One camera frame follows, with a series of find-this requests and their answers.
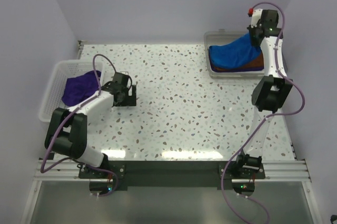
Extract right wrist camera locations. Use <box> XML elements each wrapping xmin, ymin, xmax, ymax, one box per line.
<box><xmin>248</xmin><ymin>8</ymin><xmax>263</xmax><ymax>27</ymax></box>

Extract white plastic laundry basket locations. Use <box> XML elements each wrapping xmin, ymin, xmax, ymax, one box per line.
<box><xmin>38</xmin><ymin>59</ymin><xmax>105</xmax><ymax>123</ymax></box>

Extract purple towel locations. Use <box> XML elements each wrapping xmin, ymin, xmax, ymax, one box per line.
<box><xmin>212</xmin><ymin>67</ymin><xmax>264</xmax><ymax>73</ymax></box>
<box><xmin>62</xmin><ymin>70</ymin><xmax>98</xmax><ymax>107</ymax></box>

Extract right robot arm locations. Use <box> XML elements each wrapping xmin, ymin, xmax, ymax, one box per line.
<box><xmin>231</xmin><ymin>8</ymin><xmax>293</xmax><ymax>178</ymax></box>

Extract aluminium rail frame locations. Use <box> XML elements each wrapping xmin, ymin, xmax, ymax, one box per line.
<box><xmin>33</xmin><ymin>40</ymin><xmax>313</xmax><ymax>182</ymax></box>

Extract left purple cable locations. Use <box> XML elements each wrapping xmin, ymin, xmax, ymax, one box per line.
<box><xmin>39</xmin><ymin>54</ymin><xmax>124</xmax><ymax>197</ymax></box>

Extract brown towel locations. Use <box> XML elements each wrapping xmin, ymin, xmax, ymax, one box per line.
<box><xmin>210</xmin><ymin>53</ymin><xmax>264</xmax><ymax>69</ymax></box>

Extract clear plastic bin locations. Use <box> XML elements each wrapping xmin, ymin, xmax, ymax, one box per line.
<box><xmin>203</xmin><ymin>29</ymin><xmax>289</xmax><ymax>79</ymax></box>

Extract blue towel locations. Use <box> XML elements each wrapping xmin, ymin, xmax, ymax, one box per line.
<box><xmin>209</xmin><ymin>34</ymin><xmax>262</xmax><ymax>69</ymax></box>

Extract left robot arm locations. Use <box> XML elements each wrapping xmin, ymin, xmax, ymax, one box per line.
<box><xmin>40</xmin><ymin>72</ymin><xmax>136</xmax><ymax>178</ymax></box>

